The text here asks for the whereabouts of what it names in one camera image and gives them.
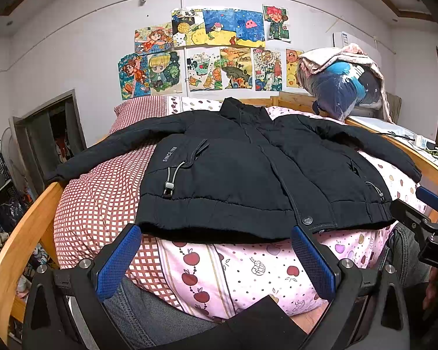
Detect black puffer jacket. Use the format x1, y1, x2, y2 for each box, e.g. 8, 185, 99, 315
49, 98, 422, 243

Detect blue clothes in plastic bag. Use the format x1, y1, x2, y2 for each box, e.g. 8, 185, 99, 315
307, 61, 382, 121

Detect person right hand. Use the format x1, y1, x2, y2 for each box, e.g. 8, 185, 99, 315
423, 267, 438, 311

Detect person jeans leg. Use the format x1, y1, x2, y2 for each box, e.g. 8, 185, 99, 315
103, 224, 432, 349

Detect dark doorway wardrobe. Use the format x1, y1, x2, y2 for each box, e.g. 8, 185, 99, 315
10, 89, 87, 197

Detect white air conditioner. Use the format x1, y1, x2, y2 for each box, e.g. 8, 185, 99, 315
332, 32, 350, 48

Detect pink floral blanket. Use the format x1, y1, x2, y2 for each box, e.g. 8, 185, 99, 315
297, 43, 392, 123

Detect yellow bear drawing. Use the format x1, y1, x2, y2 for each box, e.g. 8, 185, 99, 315
286, 49, 303, 89

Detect colourful doodle drawing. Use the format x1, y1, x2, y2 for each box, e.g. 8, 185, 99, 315
253, 48, 282, 92

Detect red hair girl drawing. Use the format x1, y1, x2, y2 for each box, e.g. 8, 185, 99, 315
118, 53, 151, 100

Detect orange landscape drawing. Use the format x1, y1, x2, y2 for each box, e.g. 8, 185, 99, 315
220, 48, 253, 89

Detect blond boy drawing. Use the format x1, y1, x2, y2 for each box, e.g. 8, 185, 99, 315
148, 51, 183, 96

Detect fish and cup drawing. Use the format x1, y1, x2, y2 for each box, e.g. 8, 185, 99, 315
187, 48, 223, 92

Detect red hair soldier drawing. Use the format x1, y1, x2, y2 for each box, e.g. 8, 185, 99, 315
263, 6, 290, 42

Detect mermaid girl drawing upper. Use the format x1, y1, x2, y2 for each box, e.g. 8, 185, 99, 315
134, 22, 174, 55

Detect blue sea yellow sand painting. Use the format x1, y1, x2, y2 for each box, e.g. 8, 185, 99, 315
202, 9, 266, 48

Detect sun and stars drawing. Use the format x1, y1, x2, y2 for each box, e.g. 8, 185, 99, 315
171, 9, 208, 48

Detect wooden bed frame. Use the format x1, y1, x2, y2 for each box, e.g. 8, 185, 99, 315
0, 92, 438, 349

